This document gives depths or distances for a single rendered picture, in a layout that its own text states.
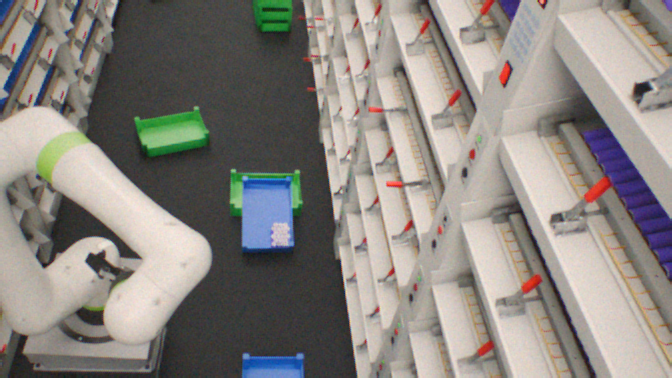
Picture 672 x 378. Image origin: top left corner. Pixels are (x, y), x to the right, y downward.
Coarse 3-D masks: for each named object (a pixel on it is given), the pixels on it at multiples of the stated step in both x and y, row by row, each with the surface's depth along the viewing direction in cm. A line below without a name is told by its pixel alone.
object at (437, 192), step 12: (396, 96) 148; (408, 96) 145; (408, 108) 142; (420, 132) 135; (420, 144) 133; (420, 156) 131; (432, 168) 127; (432, 180) 124; (432, 192) 124; (432, 216) 120
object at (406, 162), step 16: (384, 64) 153; (400, 64) 153; (384, 80) 155; (384, 96) 150; (400, 128) 141; (400, 144) 137; (400, 160) 133; (416, 160) 133; (432, 160) 132; (416, 176) 129; (416, 208) 123; (432, 208) 122; (416, 224) 120
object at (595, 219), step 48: (576, 96) 76; (528, 144) 79; (576, 144) 74; (528, 192) 73; (576, 192) 72; (624, 192) 68; (576, 240) 67; (624, 240) 64; (576, 288) 63; (624, 288) 61; (624, 336) 58
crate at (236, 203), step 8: (232, 176) 237; (240, 176) 240; (248, 176) 241; (256, 176) 241; (264, 176) 242; (272, 176) 242; (280, 176) 243; (288, 176) 243; (296, 176) 242; (232, 184) 241; (240, 184) 242; (296, 184) 246; (232, 192) 238; (240, 192) 238; (296, 192) 243; (232, 200) 225; (240, 200) 235; (296, 200) 240; (232, 208) 226; (240, 208) 226; (296, 208) 230
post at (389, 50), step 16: (384, 0) 147; (384, 32) 147; (384, 48) 149; (368, 80) 166; (368, 112) 166; (352, 160) 189; (368, 160) 181; (352, 176) 189; (352, 192) 192; (336, 240) 220; (336, 256) 220
